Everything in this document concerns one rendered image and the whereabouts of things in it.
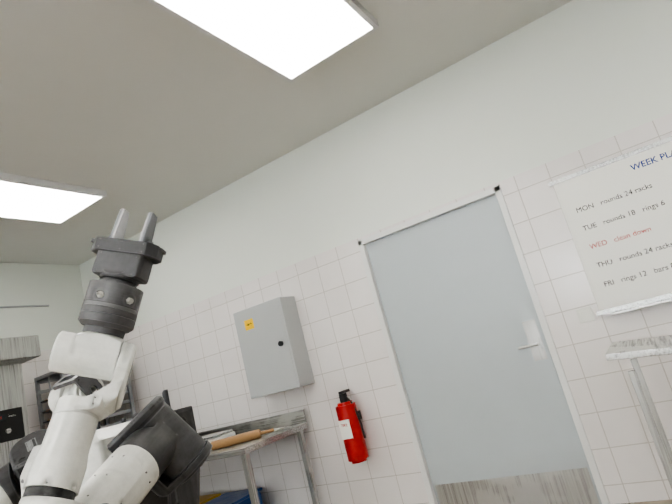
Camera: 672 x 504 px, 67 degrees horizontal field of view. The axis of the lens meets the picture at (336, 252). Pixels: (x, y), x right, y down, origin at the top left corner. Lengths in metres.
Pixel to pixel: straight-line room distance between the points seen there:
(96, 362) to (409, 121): 3.20
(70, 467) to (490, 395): 3.00
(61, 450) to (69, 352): 0.15
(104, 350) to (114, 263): 0.15
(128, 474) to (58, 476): 0.14
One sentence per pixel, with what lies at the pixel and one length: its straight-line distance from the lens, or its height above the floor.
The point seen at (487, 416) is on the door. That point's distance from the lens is 3.61.
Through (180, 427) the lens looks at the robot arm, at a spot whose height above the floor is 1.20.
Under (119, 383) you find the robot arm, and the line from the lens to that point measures 0.89.
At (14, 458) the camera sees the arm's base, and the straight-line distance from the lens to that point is 1.40.
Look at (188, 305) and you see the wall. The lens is 4.95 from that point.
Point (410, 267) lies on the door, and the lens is 3.68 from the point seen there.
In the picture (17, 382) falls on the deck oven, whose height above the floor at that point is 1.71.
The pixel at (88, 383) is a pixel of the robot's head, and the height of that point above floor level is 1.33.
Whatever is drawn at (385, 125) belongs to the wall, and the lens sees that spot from 3.90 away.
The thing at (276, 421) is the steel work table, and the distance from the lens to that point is 4.29.
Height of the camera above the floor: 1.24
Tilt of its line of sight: 12 degrees up
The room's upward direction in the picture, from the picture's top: 15 degrees counter-clockwise
